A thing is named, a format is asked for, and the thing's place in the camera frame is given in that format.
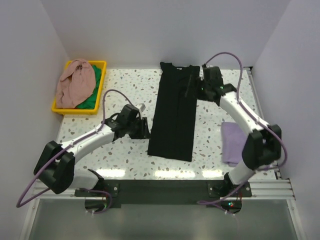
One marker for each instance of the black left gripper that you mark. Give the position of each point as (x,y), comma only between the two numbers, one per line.
(143,133)

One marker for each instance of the aluminium front rail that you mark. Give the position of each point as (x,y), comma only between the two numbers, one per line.
(278,189)

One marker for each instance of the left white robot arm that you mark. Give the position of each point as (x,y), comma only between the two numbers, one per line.
(56,165)

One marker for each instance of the aluminium right side rail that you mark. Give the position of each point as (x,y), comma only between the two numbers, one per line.
(264,98)

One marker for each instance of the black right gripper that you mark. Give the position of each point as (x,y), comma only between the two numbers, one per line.
(199,81)

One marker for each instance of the black t shirt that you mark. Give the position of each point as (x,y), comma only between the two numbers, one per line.
(173,126)

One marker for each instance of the green t shirt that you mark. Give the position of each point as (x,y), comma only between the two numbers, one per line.
(90,102)

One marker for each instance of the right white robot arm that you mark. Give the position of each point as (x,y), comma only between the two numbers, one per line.
(263,141)

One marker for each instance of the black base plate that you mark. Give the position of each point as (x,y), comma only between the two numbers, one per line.
(113,193)

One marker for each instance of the pink t shirt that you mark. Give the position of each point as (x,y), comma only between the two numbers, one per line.
(75,84)

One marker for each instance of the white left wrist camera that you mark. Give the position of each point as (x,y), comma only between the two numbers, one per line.
(141,107)

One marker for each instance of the aluminium rail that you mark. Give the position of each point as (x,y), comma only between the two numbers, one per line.
(264,98)
(278,189)

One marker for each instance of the yellow plastic bin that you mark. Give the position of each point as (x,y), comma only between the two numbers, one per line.
(103,66)

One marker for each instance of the folded purple t shirt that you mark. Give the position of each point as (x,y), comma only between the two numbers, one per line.
(232,142)

